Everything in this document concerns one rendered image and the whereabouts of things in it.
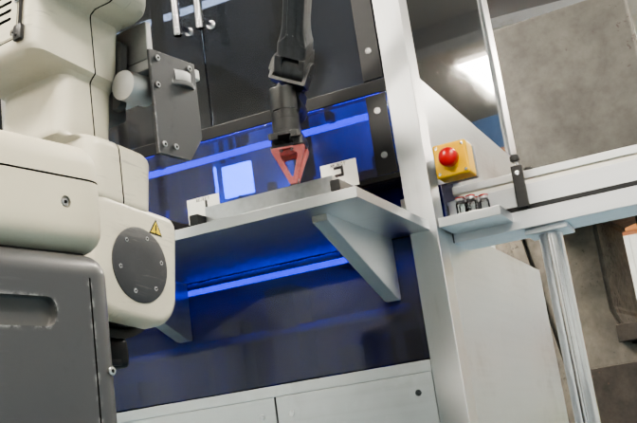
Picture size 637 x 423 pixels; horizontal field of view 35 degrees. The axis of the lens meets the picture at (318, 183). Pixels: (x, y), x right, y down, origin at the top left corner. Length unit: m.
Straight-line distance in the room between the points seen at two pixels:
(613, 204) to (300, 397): 0.76
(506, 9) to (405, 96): 5.52
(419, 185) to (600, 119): 3.22
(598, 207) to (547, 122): 3.23
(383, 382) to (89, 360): 1.12
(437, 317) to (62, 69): 0.98
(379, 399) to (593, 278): 3.45
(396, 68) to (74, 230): 1.24
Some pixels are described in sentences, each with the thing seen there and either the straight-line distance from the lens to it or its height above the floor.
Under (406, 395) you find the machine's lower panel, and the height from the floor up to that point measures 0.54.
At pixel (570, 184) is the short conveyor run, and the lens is 2.16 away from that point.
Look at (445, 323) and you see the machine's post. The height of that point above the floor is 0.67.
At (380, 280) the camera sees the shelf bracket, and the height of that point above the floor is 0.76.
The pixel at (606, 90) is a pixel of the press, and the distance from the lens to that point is 5.31.
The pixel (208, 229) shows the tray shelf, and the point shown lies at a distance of 1.85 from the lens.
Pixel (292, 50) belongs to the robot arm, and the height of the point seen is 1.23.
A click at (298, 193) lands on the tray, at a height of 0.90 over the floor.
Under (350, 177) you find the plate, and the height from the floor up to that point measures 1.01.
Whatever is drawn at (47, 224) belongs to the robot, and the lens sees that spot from 1.07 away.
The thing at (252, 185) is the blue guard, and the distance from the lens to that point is 2.28.
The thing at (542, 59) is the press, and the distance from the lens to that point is 5.45.
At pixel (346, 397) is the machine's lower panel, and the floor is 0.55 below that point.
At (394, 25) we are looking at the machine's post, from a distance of 2.24.
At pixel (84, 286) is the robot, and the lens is 1.08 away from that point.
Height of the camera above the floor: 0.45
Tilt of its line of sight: 15 degrees up
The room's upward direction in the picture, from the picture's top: 8 degrees counter-clockwise
